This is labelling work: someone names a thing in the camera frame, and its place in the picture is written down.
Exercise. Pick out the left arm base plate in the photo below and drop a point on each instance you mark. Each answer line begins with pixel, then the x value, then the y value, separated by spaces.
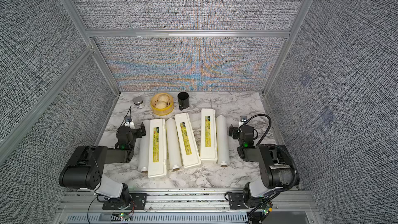
pixel 136 201

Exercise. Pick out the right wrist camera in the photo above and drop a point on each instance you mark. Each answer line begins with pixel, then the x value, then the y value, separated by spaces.
pixel 242 120

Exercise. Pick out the yellow bowl with eggs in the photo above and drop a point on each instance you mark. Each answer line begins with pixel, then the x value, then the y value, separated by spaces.
pixel 162 104

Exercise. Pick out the aluminium front rail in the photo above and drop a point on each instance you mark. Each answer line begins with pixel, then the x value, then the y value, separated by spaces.
pixel 189 206

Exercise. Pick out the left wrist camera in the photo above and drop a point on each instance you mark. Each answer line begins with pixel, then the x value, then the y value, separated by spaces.
pixel 128 122

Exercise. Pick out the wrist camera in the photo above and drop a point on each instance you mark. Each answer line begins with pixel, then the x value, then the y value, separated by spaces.
pixel 128 122
pixel 242 120

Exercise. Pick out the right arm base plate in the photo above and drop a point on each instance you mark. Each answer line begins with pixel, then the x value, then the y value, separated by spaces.
pixel 239 200

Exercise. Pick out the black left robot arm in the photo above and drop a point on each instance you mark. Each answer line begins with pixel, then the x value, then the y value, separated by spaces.
pixel 85 169

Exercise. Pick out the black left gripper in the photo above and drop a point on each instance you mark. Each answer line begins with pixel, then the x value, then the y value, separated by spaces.
pixel 138 131

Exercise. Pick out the small silver lidded jar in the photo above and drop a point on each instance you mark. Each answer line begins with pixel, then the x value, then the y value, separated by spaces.
pixel 139 102

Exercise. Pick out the plastic wrap roll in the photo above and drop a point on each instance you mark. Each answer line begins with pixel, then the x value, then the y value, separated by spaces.
pixel 222 141
pixel 173 145
pixel 143 160

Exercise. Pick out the black cup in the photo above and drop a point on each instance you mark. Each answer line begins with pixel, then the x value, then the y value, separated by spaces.
pixel 183 100

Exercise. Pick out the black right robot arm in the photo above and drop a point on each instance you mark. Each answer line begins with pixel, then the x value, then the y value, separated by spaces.
pixel 278 172

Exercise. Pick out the white wrap dispenser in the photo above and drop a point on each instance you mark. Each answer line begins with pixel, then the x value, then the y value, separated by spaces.
pixel 188 146
pixel 208 144
pixel 157 165

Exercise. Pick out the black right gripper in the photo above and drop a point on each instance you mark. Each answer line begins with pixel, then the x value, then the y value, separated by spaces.
pixel 233 130

